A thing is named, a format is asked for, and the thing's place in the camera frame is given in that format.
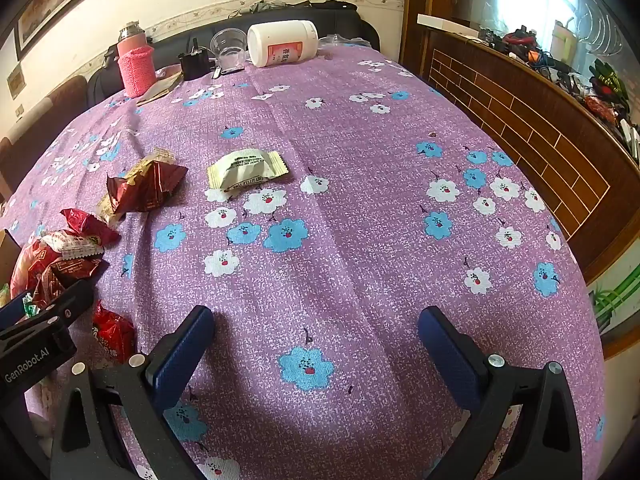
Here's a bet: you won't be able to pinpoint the brown booklet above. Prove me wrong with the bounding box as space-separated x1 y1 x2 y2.
136 66 186 107

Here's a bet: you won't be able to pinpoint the red and white snack packet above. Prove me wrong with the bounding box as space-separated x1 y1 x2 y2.
37 230 106 261

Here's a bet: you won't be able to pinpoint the red snack packet white print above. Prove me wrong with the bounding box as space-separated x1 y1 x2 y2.
92 300 137 363

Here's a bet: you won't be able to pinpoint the pink knitted sleeve thermos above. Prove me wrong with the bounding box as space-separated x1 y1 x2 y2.
116 21 157 98

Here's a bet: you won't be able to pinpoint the cardboard box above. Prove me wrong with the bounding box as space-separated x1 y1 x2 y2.
0 229 21 286

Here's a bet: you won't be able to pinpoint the small wall sticker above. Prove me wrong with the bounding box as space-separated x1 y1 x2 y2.
6 67 27 100

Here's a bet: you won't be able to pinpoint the cream snack packet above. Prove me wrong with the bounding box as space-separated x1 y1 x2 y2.
206 148 289 194

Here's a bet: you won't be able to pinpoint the wooden partition cabinet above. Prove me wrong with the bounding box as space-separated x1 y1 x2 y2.
400 0 640 286

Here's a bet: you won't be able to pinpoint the dark clothes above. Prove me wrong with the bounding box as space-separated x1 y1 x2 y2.
235 0 358 13

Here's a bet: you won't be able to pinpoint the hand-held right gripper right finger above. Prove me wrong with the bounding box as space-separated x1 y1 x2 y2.
417 306 583 480

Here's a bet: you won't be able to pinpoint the flat white box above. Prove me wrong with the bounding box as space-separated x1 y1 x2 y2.
417 12 481 36

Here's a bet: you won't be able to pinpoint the white plastic bottle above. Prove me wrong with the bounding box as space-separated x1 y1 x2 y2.
247 20 319 68

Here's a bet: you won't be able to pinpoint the gold snack packet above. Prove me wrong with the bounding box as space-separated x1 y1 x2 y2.
95 147 176 226

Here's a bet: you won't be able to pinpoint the brown sofa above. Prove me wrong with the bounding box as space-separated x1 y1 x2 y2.
0 75 88 201

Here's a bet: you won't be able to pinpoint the small dark red snack packet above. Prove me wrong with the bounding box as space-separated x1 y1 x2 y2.
60 208 121 248

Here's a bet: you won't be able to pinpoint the purple floral tablecloth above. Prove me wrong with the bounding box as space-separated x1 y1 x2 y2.
0 42 608 480

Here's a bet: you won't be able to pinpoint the black sofa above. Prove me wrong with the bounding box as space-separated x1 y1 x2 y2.
87 2 381 111

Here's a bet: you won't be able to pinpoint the clear plastic cup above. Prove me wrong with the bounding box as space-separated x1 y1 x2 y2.
210 27 249 72

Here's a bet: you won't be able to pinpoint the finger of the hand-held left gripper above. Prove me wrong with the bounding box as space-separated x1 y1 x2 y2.
0 276 97 345
0 291 30 326

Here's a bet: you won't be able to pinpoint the clear plastic bag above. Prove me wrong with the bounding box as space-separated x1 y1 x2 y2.
320 34 371 48

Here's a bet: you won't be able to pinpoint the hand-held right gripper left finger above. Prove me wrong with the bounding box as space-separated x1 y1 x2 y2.
50 305 216 480

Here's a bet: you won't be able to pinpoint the pile of tools and cables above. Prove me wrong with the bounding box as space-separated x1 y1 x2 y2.
480 22 640 161

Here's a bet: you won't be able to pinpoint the small black box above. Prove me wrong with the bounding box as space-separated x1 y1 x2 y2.
179 49 217 82

